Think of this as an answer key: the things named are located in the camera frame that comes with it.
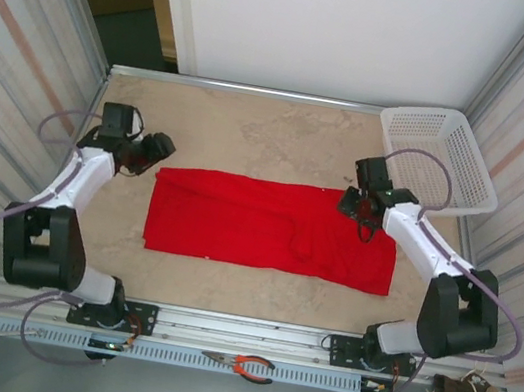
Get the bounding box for white perforated plastic basket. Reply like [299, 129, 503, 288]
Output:
[364, 96, 514, 228]

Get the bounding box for red t-shirt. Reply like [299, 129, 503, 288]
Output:
[138, 156, 407, 299]

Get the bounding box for aluminium table edge bar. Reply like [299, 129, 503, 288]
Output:
[105, 57, 459, 138]

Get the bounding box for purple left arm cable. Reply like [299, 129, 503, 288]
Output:
[0, 94, 149, 372]

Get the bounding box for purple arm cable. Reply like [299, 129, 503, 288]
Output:
[341, 144, 524, 392]
[0, 94, 149, 372]

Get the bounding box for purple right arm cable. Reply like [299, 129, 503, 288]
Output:
[341, 144, 524, 392]

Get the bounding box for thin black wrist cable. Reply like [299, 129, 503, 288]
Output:
[353, 217, 380, 246]

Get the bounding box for white door frame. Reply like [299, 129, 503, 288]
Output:
[116, 0, 211, 79]

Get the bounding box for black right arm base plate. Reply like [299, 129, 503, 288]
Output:
[326, 330, 422, 381]

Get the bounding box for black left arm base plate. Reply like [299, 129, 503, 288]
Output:
[65, 289, 160, 339]

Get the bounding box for aluminium mounting rail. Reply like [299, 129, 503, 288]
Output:
[0, 269, 516, 392]

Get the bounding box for small circuit board with wires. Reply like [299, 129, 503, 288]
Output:
[361, 377, 395, 392]
[85, 335, 135, 357]

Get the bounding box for orange-handled pliers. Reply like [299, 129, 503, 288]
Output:
[197, 346, 278, 388]

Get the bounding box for pale string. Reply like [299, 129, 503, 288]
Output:
[428, 346, 492, 392]

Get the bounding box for white slotted cable duct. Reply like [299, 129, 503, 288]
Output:
[0, 314, 366, 392]

